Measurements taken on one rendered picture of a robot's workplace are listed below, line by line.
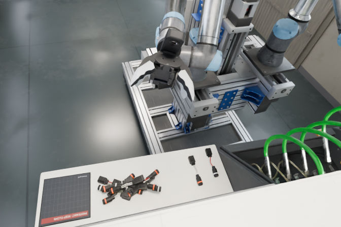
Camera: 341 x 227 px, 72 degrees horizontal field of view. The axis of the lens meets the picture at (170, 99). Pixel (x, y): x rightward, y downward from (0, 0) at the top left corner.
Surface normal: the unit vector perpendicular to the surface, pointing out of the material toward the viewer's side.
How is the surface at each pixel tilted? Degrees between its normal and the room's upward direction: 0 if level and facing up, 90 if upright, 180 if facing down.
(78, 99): 0
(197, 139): 0
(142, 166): 0
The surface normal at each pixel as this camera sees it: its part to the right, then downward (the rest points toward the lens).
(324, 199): 0.11, -0.65
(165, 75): -0.10, 0.75
